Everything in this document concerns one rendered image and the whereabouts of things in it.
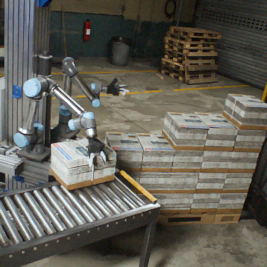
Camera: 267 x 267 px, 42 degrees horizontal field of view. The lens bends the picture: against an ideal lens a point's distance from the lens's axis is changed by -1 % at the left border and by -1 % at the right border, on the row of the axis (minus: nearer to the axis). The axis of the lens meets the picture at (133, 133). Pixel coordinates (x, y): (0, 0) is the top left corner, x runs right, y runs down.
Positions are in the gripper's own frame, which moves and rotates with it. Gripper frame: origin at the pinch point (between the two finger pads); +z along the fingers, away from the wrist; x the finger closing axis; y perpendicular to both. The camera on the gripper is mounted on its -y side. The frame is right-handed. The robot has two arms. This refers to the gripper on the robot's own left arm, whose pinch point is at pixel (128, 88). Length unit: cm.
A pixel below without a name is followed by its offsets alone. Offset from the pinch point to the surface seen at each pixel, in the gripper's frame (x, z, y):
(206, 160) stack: 48, 76, 44
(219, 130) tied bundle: 44, 81, 13
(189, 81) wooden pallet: -502, 247, 181
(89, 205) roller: 130, -37, 27
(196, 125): 42, 59, 11
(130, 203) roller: 127, -10, 27
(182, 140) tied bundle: 48, 47, 24
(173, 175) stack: 53, 45, 59
